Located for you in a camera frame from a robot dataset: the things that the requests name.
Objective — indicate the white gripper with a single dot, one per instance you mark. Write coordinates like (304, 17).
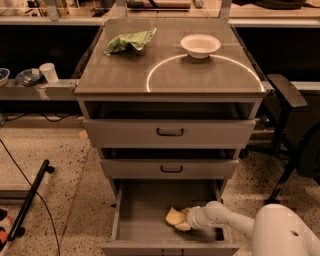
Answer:
(194, 217)

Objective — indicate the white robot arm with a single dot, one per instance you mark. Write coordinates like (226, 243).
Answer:
(275, 231)

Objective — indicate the bottom grey drawer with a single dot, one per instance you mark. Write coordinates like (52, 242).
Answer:
(140, 228)

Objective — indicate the grey drawer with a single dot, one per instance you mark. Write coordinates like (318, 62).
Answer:
(168, 125)
(168, 163)
(140, 228)

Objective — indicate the middle grey drawer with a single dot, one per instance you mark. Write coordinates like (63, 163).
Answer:
(168, 163)

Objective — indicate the grey drawer cabinet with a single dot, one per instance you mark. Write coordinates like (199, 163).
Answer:
(164, 72)

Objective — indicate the top grey drawer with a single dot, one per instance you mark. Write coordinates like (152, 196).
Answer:
(168, 125)

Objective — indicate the black office chair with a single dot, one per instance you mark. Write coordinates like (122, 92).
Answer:
(295, 117)

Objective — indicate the black bar stand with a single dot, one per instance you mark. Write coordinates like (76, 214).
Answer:
(17, 229)

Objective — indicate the white bowl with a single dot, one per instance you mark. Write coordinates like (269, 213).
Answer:
(200, 46)

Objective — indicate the green crumpled bag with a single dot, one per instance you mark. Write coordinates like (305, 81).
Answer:
(122, 42)

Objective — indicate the white paper cup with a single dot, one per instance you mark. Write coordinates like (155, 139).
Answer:
(49, 72)

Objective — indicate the grey side shelf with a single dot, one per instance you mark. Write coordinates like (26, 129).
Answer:
(63, 90)

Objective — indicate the blue patterned bowl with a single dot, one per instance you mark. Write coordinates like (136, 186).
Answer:
(29, 77)

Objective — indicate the blue bowl at edge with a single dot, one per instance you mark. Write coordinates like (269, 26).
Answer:
(4, 76)

